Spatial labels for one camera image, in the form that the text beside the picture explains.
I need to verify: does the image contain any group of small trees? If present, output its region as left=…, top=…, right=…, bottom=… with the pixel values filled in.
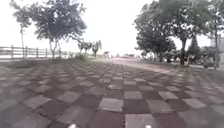
left=77, top=39, right=104, bottom=60

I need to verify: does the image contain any chequered red grey paving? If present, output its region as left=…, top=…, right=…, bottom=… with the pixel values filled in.
left=0, top=59, right=224, bottom=128

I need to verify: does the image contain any grass strip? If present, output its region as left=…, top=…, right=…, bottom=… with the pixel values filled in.
left=6, top=54, right=108, bottom=69

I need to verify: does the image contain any large dark tree group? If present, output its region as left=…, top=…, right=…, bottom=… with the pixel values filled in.
left=133, top=0, right=224, bottom=66

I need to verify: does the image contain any leafy tree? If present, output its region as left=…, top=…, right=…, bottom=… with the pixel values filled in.
left=9, top=0, right=88, bottom=60

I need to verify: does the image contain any wooden rail fence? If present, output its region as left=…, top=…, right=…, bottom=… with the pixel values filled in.
left=0, top=44, right=69, bottom=60

